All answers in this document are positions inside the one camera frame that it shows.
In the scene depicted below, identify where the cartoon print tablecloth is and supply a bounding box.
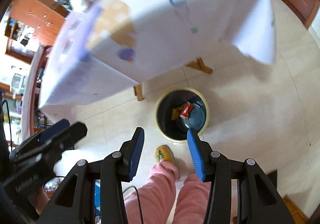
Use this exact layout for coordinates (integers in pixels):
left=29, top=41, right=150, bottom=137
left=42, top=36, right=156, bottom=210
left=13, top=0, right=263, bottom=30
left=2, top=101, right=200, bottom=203
left=39, top=0, right=276, bottom=122

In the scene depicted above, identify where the pink pajama leg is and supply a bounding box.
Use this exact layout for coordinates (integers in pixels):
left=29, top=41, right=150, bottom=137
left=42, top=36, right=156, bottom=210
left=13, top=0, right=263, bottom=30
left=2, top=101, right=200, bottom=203
left=124, top=161, right=178, bottom=223
left=172, top=174, right=211, bottom=223

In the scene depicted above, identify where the wooden table leg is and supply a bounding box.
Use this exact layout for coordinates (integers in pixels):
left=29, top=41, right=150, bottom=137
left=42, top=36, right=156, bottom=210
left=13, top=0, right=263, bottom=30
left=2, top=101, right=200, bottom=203
left=185, top=57, right=213, bottom=74
left=133, top=84, right=144, bottom=102

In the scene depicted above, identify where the orange wooden cabinet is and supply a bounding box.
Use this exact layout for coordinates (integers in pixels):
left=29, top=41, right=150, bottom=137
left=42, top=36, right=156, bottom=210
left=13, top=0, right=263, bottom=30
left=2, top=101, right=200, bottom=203
left=4, top=0, right=70, bottom=63

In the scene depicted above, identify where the red wrapper in bin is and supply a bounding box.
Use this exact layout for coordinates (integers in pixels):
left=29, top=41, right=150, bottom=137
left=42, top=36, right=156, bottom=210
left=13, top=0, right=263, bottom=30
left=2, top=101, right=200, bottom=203
left=179, top=102, right=194, bottom=119

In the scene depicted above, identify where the yellow slipper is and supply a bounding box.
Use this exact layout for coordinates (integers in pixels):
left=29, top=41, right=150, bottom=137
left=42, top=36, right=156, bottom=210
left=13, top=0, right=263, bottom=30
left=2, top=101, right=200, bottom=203
left=155, top=145, right=174, bottom=164

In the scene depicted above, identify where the yellow round trash bin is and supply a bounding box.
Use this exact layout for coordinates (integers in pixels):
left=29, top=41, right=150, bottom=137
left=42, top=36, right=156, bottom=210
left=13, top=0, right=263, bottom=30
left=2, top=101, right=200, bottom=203
left=155, top=87, right=209, bottom=143

